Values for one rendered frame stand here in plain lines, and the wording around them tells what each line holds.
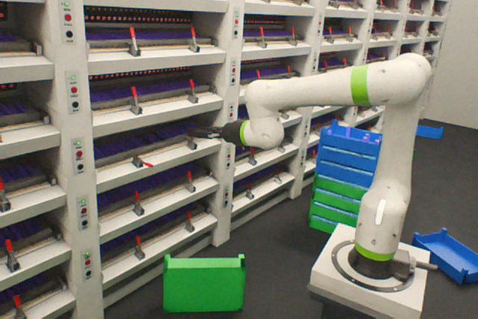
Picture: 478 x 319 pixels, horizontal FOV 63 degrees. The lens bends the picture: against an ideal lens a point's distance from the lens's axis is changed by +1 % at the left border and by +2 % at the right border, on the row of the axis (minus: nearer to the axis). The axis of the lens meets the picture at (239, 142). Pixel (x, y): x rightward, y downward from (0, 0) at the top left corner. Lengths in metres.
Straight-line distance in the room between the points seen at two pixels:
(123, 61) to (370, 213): 0.88
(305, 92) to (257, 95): 0.16
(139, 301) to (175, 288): 0.19
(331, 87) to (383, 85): 0.14
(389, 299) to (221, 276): 0.58
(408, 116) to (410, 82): 0.22
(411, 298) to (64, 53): 1.19
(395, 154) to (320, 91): 0.34
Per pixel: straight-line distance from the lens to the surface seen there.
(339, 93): 1.13
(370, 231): 1.25
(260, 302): 1.66
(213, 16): 1.64
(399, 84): 1.09
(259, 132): 1.26
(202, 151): 1.60
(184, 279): 1.51
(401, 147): 1.32
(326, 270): 1.30
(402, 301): 1.28
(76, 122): 1.22
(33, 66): 1.14
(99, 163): 1.37
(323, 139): 1.96
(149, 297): 1.67
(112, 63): 1.25
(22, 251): 1.37
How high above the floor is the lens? 1.10
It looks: 19 degrees down
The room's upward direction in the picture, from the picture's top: 4 degrees clockwise
